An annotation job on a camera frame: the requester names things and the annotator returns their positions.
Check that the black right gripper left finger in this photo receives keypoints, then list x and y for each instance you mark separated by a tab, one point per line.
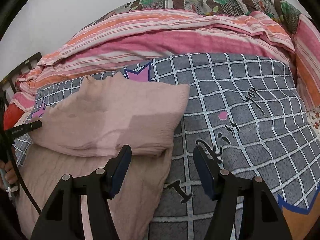
61	216

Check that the dark wooden headboard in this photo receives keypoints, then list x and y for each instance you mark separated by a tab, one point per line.
8	83

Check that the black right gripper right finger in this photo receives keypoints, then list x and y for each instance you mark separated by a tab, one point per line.
262	218

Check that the floral patchwork quilt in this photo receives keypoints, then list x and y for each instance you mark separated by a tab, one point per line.
280	11

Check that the person's left hand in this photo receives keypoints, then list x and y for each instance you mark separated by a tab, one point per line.
10	174

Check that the pink knit sweater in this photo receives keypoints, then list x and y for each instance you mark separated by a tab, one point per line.
88	128

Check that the red cloth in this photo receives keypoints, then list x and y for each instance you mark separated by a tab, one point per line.
11	116

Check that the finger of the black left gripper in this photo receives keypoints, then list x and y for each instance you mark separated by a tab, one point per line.
20	130

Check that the pink orange striped blanket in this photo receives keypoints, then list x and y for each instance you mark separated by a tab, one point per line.
136	36

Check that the grey grid bed sheet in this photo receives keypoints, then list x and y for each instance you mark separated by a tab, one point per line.
245	112

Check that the floral pillow edge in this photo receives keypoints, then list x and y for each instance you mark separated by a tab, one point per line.
313	117

